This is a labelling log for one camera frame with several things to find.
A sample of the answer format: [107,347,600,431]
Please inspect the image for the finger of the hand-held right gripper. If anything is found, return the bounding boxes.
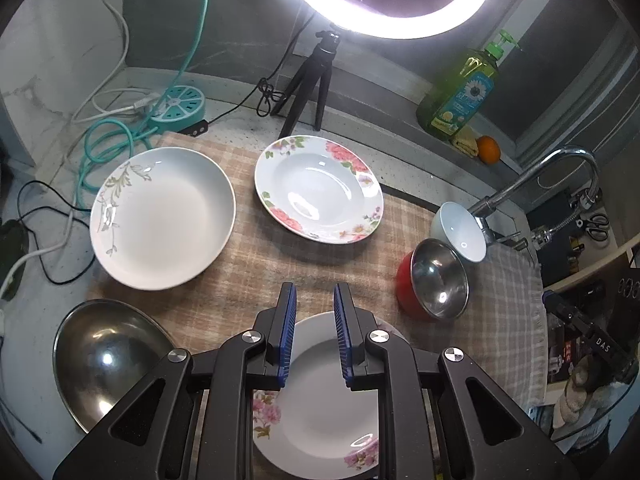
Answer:
[544,290,581,328]

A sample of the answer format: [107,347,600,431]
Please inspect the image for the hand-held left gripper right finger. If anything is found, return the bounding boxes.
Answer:
[333,282,581,480]

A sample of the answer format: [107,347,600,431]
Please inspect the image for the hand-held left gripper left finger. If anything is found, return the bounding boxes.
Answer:
[52,282,299,480]

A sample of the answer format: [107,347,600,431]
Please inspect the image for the pink floral rim plate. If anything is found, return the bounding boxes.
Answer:
[252,310,408,480]
[254,135,385,245]

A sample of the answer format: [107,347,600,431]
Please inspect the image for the red steel bowl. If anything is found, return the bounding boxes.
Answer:
[396,238,470,322]

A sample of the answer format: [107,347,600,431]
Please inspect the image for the light blue ceramic bowl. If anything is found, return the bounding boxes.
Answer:
[430,201,488,263]

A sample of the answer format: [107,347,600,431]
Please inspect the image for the white leaf print plate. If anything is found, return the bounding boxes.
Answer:
[90,146,237,291]

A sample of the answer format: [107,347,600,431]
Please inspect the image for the large steel bowl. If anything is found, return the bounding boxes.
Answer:
[52,299,178,433]

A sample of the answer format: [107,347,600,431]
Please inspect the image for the person's right hand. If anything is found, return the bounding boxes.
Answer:
[552,360,603,428]

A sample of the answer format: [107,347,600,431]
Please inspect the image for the wooden shelf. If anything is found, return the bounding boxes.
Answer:
[542,232,640,293]

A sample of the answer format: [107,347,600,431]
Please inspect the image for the beige plaid cloth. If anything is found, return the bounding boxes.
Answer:
[85,130,548,480]

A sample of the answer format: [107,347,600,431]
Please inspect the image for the black scissors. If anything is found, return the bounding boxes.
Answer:
[582,212,611,242]

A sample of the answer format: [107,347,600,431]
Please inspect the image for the chrome faucet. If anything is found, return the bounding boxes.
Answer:
[470,146,601,251]

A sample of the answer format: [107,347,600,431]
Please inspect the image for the orange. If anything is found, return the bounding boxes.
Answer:
[476,136,502,165]

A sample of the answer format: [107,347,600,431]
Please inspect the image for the yellow folded cloth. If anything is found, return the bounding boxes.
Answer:
[450,127,481,158]

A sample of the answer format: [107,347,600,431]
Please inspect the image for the green dish soap bottle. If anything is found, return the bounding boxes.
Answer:
[416,30,518,141]

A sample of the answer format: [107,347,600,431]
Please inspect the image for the round teal power strip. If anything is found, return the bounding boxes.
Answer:
[149,85,208,136]

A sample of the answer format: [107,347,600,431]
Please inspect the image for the metal sprayer hose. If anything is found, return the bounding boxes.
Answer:
[530,187,603,251]

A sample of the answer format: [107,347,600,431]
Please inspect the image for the black ring light cable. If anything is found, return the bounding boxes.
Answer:
[207,10,316,123]

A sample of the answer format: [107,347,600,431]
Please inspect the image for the thin black cable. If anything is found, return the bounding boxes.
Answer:
[17,180,98,283]

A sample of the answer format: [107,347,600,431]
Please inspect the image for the teal power cable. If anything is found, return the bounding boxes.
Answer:
[77,0,216,193]

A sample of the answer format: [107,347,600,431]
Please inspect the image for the white cable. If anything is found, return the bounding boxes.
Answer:
[70,0,161,123]

